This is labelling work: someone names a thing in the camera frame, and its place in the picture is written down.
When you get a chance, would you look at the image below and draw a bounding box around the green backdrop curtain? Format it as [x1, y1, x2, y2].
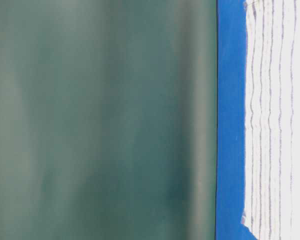
[0, 0, 217, 240]

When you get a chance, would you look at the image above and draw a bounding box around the blue table cloth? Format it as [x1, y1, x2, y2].
[215, 0, 255, 240]

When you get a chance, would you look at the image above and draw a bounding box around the white blue striped towel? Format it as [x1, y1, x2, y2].
[242, 0, 300, 240]

